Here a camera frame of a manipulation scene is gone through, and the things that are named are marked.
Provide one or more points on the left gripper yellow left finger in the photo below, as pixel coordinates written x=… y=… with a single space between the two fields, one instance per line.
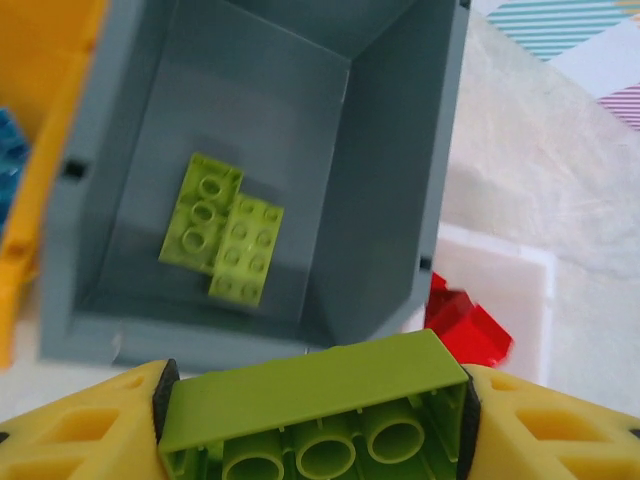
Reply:
x=75 y=430

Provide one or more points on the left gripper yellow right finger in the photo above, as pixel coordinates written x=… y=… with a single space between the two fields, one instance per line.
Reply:
x=550 y=430

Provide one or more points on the red lego brick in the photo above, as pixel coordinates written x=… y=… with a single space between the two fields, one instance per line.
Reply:
x=465 y=320

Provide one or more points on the green lego brick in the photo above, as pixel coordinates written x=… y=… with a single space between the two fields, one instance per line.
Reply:
x=320 y=385
x=200 y=215
x=247 y=255

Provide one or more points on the blue lego brick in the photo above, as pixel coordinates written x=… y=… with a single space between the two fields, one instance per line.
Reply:
x=10 y=150

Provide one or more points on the white plastic bin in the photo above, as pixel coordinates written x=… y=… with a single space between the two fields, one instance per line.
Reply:
x=500 y=280

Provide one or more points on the grey plastic bin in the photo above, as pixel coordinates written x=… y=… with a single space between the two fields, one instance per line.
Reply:
x=380 y=200

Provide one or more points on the yellow plastic bin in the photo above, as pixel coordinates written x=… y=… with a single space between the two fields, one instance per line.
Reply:
x=45 y=75

